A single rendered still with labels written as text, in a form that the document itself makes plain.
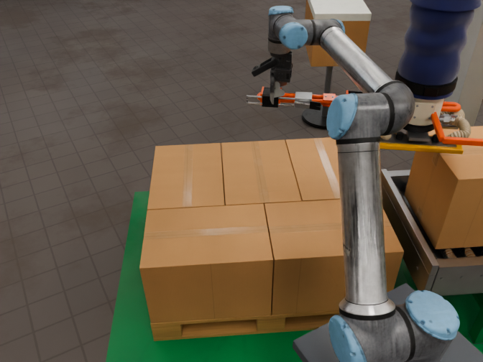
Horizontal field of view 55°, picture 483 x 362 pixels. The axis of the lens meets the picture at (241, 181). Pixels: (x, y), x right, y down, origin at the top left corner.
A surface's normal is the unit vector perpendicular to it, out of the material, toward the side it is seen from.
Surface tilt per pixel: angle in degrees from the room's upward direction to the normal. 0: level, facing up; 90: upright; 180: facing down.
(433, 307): 10
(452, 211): 90
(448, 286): 90
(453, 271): 90
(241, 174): 0
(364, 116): 57
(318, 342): 0
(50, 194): 0
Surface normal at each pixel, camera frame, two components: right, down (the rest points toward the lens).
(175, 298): 0.07, 0.60
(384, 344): 0.24, 0.05
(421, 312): 0.16, -0.80
